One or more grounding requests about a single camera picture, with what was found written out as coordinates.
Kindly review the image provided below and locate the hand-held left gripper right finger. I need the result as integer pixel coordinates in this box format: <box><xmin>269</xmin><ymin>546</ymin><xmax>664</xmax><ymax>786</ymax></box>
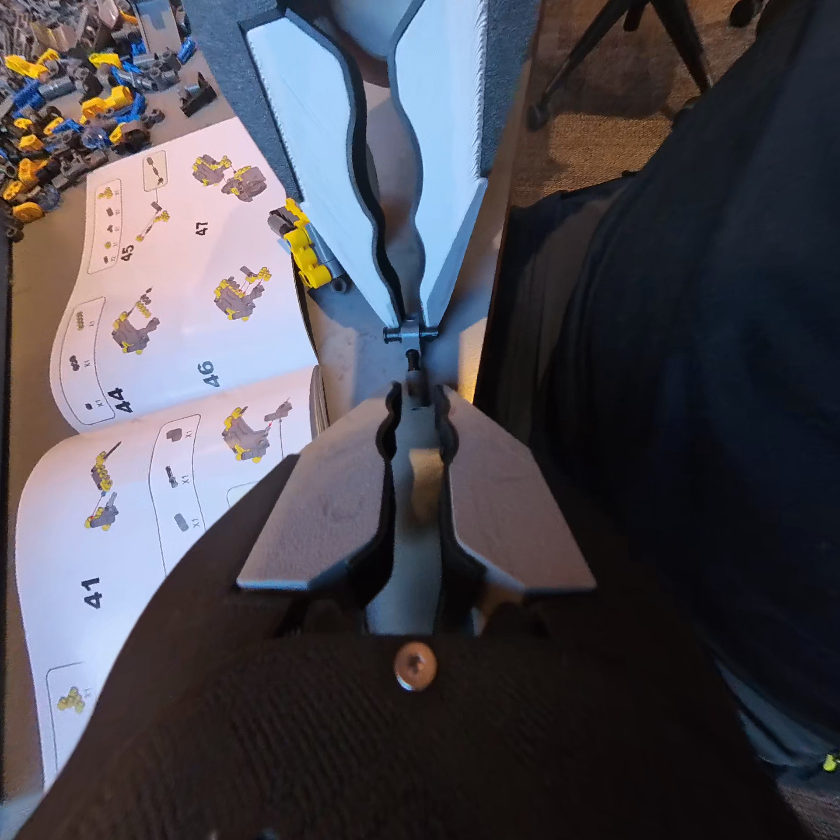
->
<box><xmin>433</xmin><ymin>384</ymin><xmax>598</xmax><ymax>611</ymax></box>

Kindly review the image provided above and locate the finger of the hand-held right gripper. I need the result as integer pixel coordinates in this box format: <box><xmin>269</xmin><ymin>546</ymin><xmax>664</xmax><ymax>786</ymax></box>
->
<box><xmin>390</xmin><ymin>0</ymin><xmax>492</xmax><ymax>328</ymax></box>
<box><xmin>244</xmin><ymin>12</ymin><xmax>404</xmax><ymax>330</ymax></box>

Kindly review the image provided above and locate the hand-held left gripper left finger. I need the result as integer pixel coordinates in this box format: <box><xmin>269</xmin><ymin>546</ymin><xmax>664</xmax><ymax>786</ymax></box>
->
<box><xmin>235</xmin><ymin>381</ymin><xmax>404</xmax><ymax>592</ymax></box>

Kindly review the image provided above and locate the grey yellow brick subassembly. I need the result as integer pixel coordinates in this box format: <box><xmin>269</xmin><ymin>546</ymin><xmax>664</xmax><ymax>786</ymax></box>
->
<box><xmin>268</xmin><ymin>197</ymin><xmax>345</xmax><ymax>293</ymax></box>

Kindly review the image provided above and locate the black angled connector piece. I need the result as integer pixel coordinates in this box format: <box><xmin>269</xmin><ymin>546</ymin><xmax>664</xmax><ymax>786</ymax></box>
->
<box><xmin>178</xmin><ymin>71</ymin><xmax>219</xmax><ymax>119</ymax></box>

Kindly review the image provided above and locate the black office chair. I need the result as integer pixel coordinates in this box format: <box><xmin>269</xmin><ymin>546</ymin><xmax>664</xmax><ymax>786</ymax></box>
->
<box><xmin>528</xmin><ymin>0</ymin><xmax>762</xmax><ymax>129</ymax></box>

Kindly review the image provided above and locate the grey curved panel piece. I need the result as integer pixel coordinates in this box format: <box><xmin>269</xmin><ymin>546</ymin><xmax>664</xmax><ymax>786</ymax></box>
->
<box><xmin>134</xmin><ymin>0</ymin><xmax>191</xmax><ymax>37</ymax></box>

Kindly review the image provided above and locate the white building instruction booklet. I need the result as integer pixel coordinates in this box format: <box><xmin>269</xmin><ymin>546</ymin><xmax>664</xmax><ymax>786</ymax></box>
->
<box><xmin>16</xmin><ymin>117</ymin><xmax>329</xmax><ymax>791</ymax></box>

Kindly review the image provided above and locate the pile of loose building bricks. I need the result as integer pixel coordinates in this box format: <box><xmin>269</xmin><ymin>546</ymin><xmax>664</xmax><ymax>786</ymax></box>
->
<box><xmin>0</xmin><ymin>0</ymin><xmax>221</xmax><ymax>227</ymax></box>

